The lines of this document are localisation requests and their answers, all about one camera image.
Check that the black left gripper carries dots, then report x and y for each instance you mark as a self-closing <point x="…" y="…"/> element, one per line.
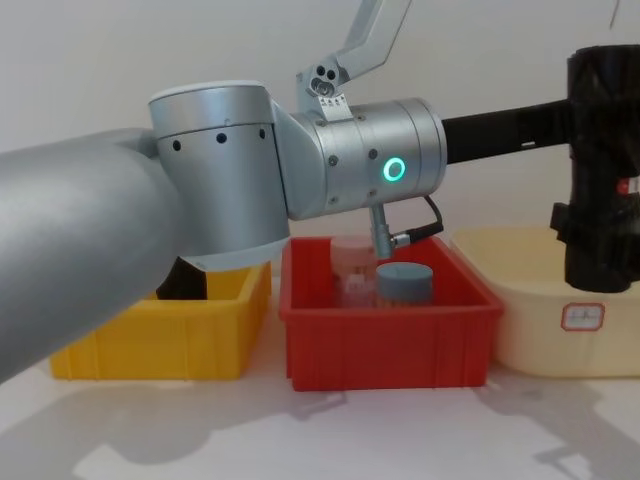
<point x="500" y="132"/>

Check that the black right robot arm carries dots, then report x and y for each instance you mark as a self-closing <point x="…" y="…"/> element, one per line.
<point x="600" y="125"/>

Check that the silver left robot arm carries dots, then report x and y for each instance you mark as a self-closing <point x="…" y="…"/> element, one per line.
<point x="100" y="200"/>

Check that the jar with grey lid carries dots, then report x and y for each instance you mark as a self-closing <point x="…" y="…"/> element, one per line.
<point x="404" y="282"/>

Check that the cream plastic basin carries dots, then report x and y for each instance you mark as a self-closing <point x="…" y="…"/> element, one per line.
<point x="540" y="320"/>

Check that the white label with red border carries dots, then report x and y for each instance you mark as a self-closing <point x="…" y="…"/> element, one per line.
<point x="583" y="317"/>

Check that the clear jar with pink lid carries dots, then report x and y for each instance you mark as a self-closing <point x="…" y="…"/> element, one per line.
<point x="352" y="280"/>

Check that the red plastic bin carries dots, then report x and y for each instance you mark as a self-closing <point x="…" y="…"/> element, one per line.
<point x="380" y="345"/>

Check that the black object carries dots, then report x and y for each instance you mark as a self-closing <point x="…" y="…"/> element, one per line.
<point x="182" y="282"/>

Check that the yellow plastic bin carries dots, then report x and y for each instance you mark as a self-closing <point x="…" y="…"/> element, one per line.
<point x="175" y="335"/>

